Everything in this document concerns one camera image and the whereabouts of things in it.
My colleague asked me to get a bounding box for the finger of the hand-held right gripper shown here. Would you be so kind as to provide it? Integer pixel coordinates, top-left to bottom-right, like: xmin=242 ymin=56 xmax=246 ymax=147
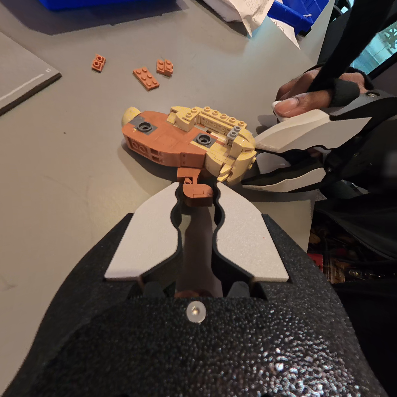
xmin=241 ymin=155 xmax=326 ymax=194
xmin=254 ymin=109 xmax=372 ymax=154

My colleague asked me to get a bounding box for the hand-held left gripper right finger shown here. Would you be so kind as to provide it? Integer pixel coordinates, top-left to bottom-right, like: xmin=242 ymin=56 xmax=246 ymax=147
xmin=212 ymin=182 xmax=290 ymax=283

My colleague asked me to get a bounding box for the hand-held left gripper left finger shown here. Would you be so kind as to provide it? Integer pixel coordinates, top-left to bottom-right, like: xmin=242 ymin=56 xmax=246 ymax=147
xmin=104 ymin=182 xmax=184 ymax=281

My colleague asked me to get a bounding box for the tan and brown brick model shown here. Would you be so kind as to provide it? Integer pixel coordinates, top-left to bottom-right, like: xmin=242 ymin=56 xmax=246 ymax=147
xmin=121 ymin=105 xmax=257 ymax=208

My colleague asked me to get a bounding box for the tan curved brick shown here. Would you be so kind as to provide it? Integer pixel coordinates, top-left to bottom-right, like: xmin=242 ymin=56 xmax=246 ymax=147
xmin=122 ymin=106 xmax=141 ymax=124

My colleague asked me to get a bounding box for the grey desk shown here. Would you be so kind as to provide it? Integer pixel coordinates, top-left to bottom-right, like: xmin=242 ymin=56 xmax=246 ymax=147
xmin=0 ymin=0 xmax=338 ymax=388

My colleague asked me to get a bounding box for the white paper bag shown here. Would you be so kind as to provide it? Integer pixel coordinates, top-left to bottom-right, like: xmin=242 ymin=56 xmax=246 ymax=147
xmin=268 ymin=17 xmax=301 ymax=50
xmin=202 ymin=0 xmax=275 ymax=36

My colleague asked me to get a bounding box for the blue plastic bin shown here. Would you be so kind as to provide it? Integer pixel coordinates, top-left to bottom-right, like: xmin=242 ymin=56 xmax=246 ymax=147
xmin=267 ymin=0 xmax=314 ymax=35
xmin=37 ymin=0 xmax=174 ymax=11

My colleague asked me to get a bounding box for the reddish brown square brick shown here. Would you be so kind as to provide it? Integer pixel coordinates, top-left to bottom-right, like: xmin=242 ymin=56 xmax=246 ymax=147
xmin=156 ymin=59 xmax=174 ymax=77

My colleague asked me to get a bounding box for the reddish brown flat plate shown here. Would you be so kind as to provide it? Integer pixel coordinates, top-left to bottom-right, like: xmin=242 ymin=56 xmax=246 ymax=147
xmin=133 ymin=67 xmax=160 ymax=91

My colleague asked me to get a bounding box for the grey instruction booklet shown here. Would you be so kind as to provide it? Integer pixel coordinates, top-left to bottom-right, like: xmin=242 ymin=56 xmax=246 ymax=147
xmin=0 ymin=31 xmax=62 ymax=117

